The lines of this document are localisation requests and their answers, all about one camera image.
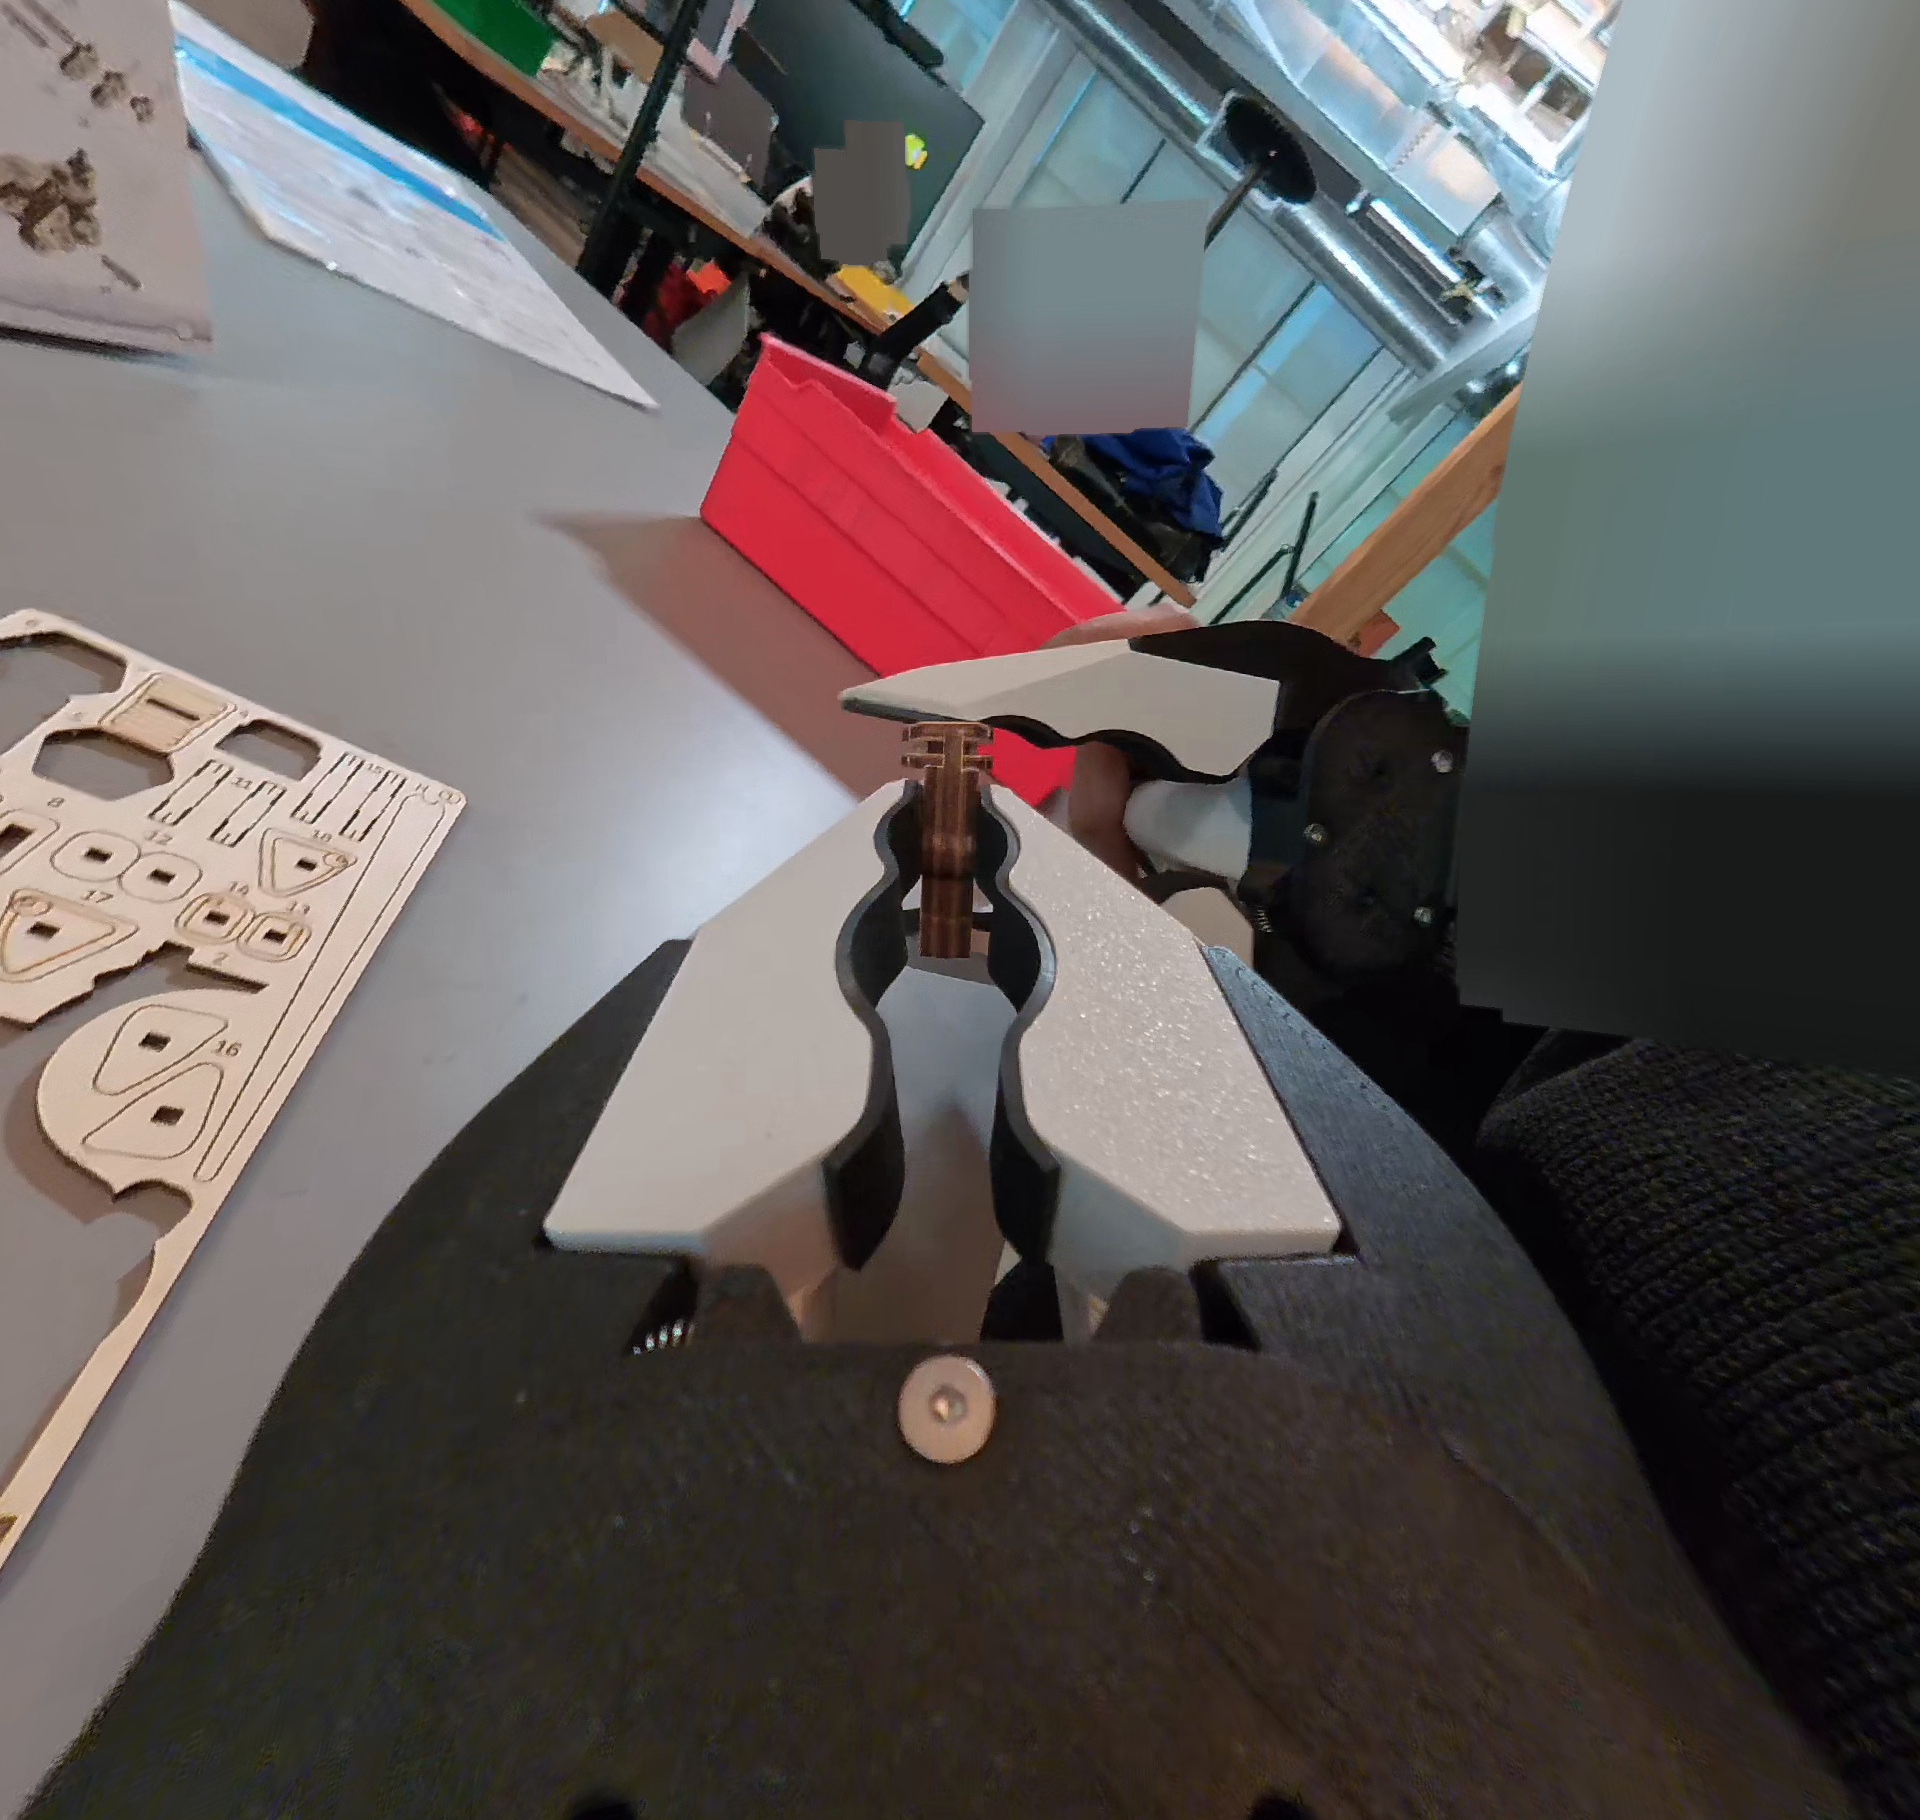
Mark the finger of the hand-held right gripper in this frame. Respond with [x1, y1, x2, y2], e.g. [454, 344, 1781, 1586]
[1145, 873, 1260, 938]
[836, 637, 1288, 783]

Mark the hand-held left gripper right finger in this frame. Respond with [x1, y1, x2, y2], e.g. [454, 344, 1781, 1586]
[973, 792, 1343, 1346]

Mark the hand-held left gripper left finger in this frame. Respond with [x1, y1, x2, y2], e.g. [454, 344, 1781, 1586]
[542, 782, 919, 1346]

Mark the wooden puzzle model assembly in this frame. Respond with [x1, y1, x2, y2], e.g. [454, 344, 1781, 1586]
[899, 715, 999, 959]

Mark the grey desk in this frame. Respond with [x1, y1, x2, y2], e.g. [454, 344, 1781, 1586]
[0, 4, 1081, 1808]

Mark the person's right hand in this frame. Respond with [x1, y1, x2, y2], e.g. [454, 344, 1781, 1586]
[1071, 740, 1149, 862]

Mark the blue jacket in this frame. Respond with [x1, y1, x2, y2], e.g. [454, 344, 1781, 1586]
[1085, 427, 1224, 580]

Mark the red plastic bin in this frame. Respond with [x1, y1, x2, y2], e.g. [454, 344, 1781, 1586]
[699, 333, 1127, 809]

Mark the wooden pillar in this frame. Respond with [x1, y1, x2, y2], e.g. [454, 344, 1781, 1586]
[1286, 381, 1520, 659]

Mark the black round disc on pole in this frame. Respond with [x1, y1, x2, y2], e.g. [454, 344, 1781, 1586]
[1218, 94, 1319, 224]

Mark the punched wooden puzzle sheet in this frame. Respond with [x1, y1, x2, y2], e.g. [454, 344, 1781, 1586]
[0, 607, 468, 1573]

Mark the person's black knit sweater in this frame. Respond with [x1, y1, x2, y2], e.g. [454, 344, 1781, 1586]
[1475, 1031, 1920, 1820]

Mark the black computer monitor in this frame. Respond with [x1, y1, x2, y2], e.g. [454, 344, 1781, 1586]
[741, 0, 983, 259]

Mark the printed instruction sheet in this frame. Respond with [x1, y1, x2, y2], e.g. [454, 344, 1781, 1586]
[172, 1, 662, 412]

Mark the grey printed booklet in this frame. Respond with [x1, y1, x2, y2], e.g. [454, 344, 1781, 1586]
[0, 0, 216, 352]

